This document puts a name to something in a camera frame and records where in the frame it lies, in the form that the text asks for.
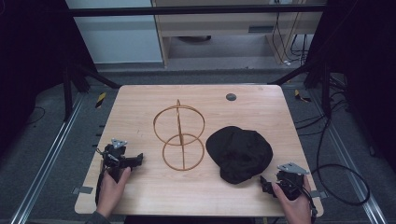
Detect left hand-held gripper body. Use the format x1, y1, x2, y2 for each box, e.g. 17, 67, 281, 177
102, 137, 135, 183

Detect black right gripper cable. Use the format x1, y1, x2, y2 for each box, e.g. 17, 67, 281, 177
294, 185, 319, 224

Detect grey metal table bracket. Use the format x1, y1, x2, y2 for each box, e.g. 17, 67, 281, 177
309, 189, 330, 201
71, 185, 94, 196

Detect person's left hand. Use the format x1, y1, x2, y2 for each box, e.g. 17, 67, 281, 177
95, 166, 132, 219

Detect yellow black striped tape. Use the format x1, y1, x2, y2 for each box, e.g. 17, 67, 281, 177
293, 89, 312, 104
94, 91, 107, 109

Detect black left gripper strap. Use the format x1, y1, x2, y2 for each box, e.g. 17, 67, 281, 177
94, 167, 108, 207

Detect wooden ring hat stand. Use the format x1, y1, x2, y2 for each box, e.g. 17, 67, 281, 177
152, 99, 206, 172

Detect black metal stand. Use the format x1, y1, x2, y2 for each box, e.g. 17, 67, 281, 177
267, 61, 332, 119
62, 62, 121, 123

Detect black curtain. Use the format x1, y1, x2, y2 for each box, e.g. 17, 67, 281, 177
304, 0, 396, 175
0, 0, 98, 157

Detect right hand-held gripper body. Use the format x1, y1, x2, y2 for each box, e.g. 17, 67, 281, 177
275, 161, 310, 202

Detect aluminium floor rail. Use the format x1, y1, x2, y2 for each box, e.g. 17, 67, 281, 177
8, 92, 86, 224
307, 90, 389, 224

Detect black horizontal frame bar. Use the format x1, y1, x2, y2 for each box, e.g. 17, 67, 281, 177
67, 3, 327, 18

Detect person's right hand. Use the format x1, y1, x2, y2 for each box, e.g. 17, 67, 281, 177
271, 175, 313, 224

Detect black cap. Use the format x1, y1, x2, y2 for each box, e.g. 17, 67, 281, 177
205, 125, 275, 185

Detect hanging black desk cables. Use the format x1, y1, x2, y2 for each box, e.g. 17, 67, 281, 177
271, 2, 310, 67

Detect black looped floor cable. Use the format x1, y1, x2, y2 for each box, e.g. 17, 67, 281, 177
310, 118, 372, 207

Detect white cabinet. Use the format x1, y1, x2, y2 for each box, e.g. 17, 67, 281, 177
64, 0, 164, 65

